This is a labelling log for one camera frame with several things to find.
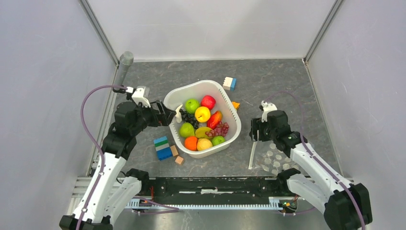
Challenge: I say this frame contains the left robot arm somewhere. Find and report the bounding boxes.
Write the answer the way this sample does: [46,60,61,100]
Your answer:
[59,100,176,230]

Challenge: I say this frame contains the red grape bunch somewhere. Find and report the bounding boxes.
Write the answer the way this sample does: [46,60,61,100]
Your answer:
[205,122,229,138]

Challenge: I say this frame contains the small green lime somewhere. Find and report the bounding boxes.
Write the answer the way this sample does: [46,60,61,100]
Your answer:
[211,136,226,146]

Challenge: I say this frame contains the tan wooden block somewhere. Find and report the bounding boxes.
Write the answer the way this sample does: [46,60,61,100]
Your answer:
[170,145,179,157]

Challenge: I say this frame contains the red orange mango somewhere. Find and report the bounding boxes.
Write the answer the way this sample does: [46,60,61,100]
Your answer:
[206,111,223,129]

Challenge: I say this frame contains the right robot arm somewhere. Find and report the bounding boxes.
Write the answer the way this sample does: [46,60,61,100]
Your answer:
[249,110,373,230]

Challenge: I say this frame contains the aluminium rail frame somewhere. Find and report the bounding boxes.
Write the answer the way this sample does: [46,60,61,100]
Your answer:
[66,176,359,215]

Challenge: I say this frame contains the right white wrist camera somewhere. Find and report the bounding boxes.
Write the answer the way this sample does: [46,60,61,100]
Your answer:
[260,101,278,123]

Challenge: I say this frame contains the blue green stacked blocks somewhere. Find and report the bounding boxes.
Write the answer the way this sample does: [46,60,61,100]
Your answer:
[153,136,173,161]

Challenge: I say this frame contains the yellow bumpy lemon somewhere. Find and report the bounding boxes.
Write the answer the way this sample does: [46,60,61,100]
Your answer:
[196,138,213,151]

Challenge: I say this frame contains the orange fruit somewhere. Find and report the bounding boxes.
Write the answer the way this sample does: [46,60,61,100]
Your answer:
[184,136,198,151]

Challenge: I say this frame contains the white garlic clove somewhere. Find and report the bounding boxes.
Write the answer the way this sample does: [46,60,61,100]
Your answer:
[175,104,183,124]

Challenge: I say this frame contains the white plastic basket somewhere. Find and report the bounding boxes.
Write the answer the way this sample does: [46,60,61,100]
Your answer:
[164,80,241,159]

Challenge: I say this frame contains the small wooden cube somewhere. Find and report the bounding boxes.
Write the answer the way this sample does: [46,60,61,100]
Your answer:
[175,156,184,165]

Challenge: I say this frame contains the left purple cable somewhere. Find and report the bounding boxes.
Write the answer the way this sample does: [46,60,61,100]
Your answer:
[75,85,180,230]

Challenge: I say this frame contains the yellow apple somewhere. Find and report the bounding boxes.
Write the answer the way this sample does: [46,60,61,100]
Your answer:
[194,106,211,123]

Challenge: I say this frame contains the green pear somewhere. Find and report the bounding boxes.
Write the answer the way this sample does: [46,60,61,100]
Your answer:
[179,122,195,138]

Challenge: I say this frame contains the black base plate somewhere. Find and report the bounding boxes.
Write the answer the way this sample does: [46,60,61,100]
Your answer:
[137,176,295,205]

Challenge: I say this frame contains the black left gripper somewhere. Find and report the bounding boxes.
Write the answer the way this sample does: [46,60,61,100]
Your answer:
[130,99,176,135]

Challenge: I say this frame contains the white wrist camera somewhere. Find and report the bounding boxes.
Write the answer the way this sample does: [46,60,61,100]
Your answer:
[125,86,151,108]
[260,101,278,123]

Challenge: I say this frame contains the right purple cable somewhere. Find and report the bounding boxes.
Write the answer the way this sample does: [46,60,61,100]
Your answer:
[265,91,367,230]

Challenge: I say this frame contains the grey microphone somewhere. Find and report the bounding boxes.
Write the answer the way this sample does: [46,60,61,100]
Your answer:
[113,51,134,93]

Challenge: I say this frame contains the yellow starfruit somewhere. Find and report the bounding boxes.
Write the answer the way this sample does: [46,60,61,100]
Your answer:
[195,127,213,139]

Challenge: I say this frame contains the clear dotted zip bag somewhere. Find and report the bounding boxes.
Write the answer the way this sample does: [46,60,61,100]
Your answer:
[248,141,300,176]

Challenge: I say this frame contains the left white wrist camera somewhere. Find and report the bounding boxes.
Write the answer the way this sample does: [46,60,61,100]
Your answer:
[125,86,151,108]

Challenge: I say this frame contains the orange green block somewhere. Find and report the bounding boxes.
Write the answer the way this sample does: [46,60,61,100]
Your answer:
[232,102,240,110]

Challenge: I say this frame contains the white and blue block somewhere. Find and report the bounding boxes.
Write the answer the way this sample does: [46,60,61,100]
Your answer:
[222,77,237,91]

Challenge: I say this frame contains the green apple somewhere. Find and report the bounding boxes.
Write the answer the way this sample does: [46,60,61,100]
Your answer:
[185,98,200,114]

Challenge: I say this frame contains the red apple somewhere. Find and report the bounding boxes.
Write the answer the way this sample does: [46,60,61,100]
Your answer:
[200,95,216,110]

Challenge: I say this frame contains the purple cable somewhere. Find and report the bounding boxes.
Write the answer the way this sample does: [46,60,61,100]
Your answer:
[75,85,180,230]
[265,91,367,230]

